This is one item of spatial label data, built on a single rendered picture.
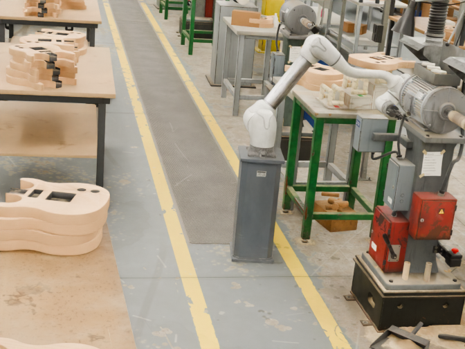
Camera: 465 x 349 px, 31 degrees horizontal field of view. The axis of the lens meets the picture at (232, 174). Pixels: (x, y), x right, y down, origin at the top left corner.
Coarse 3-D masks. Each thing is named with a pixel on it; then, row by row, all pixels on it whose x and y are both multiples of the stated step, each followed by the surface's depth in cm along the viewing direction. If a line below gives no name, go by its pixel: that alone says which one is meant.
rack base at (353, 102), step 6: (348, 90) 578; (336, 96) 586; (348, 96) 565; (354, 96) 563; (360, 96) 564; (366, 96) 565; (348, 102) 565; (354, 102) 564; (360, 102) 565; (366, 102) 566; (354, 108) 565; (360, 108) 566; (366, 108) 567
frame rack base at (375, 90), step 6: (372, 78) 582; (360, 84) 587; (372, 84) 566; (378, 84) 564; (372, 90) 566; (378, 90) 565; (384, 90) 566; (372, 96) 566; (378, 96) 567; (372, 102) 567; (372, 108) 568
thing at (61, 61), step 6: (18, 60) 567; (24, 60) 556; (36, 60) 561; (42, 60) 561; (60, 60) 569; (66, 60) 567; (72, 60) 568; (24, 66) 555; (30, 66) 555; (42, 66) 562; (48, 66) 558; (54, 66) 560; (66, 66) 569; (72, 66) 565
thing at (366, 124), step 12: (360, 120) 473; (372, 120) 471; (384, 120) 472; (360, 132) 472; (372, 132) 473; (384, 132) 475; (360, 144) 474; (372, 144) 476; (384, 144) 477; (372, 156) 484; (384, 156) 477; (396, 156) 467
